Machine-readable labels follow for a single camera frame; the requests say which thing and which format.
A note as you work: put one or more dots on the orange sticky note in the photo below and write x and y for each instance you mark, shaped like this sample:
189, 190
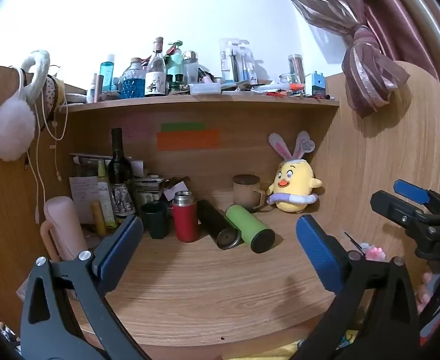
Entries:
188, 140

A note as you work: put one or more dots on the red thermos flask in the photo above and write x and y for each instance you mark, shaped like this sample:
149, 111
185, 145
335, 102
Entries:
185, 221

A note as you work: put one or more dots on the yellow cloth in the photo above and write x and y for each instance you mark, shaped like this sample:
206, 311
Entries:
276, 353

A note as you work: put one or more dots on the wooden desk shelf unit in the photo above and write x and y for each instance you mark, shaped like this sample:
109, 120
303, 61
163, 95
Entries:
392, 146

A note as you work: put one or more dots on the black pen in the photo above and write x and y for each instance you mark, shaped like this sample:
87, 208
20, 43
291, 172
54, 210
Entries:
353, 240

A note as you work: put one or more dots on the white paper note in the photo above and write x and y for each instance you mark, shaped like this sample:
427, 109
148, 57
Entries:
83, 195

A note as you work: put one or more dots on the yellow-green slim bottle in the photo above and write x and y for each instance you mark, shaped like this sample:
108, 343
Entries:
105, 198

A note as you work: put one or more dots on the clear silver-capped bottle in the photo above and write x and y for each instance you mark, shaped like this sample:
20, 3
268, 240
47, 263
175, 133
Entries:
190, 67

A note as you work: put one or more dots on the yellow chick plush toy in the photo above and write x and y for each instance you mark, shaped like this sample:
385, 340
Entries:
293, 183

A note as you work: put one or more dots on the dark green cup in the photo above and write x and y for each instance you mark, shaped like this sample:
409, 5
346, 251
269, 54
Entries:
155, 220

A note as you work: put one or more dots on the white fluffy earmuffs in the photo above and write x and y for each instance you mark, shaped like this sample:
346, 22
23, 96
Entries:
11, 127

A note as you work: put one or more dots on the clear labelled liquor bottle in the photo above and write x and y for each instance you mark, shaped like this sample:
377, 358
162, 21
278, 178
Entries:
156, 78

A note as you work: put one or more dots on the clear jar of sticks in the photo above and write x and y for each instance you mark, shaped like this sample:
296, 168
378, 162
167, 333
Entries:
296, 68

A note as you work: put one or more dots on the pink sticky note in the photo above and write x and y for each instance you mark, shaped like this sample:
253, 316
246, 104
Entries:
135, 130

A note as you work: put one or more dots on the brown lidded mug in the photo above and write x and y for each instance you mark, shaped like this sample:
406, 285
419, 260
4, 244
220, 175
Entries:
246, 193

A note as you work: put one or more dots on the blue pencil sharpener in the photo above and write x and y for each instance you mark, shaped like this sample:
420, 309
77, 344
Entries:
316, 84

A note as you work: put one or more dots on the yellow tube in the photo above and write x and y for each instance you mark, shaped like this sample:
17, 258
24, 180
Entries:
99, 217

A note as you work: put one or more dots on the small white bottle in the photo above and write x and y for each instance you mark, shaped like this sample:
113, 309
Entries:
92, 92

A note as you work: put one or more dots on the dark wine bottle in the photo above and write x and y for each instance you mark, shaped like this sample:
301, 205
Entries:
119, 172

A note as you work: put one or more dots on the mint pump bottle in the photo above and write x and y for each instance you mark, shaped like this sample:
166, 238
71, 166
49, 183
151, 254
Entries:
174, 65

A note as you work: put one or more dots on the pink white small toy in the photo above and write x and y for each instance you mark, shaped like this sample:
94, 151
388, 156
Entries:
375, 253

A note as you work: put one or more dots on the teal slim bottle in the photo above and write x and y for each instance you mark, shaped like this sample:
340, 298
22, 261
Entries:
107, 73

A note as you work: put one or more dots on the white plastic box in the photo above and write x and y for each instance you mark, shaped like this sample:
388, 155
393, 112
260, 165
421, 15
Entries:
205, 89

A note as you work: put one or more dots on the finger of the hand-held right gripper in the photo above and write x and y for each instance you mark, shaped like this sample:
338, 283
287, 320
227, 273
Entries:
390, 206
411, 190

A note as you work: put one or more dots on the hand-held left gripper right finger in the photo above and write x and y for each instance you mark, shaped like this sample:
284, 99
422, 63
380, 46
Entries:
317, 249

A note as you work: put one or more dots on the beige dotted headband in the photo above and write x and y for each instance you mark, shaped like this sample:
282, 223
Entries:
51, 93

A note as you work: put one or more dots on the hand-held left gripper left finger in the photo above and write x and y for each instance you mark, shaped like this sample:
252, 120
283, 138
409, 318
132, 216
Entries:
120, 245

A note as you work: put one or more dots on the toothbrush blister packs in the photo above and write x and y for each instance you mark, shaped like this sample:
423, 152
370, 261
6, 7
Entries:
236, 62

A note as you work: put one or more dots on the pink striped curtain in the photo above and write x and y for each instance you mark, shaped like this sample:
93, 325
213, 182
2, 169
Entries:
370, 67

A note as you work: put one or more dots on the black tumbler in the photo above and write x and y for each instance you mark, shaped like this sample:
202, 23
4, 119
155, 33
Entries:
216, 225

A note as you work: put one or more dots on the glass jar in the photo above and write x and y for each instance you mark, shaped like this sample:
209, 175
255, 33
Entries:
146, 193

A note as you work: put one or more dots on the person's right hand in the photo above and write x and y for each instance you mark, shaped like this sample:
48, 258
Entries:
425, 287

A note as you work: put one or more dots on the blue liquid glass bottle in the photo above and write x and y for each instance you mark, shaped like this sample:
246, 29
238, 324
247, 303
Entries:
133, 82

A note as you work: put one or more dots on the orange capped marker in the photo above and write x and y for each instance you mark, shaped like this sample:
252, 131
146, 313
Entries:
293, 87

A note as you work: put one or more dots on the green sticky note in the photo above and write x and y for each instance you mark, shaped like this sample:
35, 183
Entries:
182, 126

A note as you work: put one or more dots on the green tumbler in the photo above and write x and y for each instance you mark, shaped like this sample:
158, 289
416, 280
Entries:
248, 228

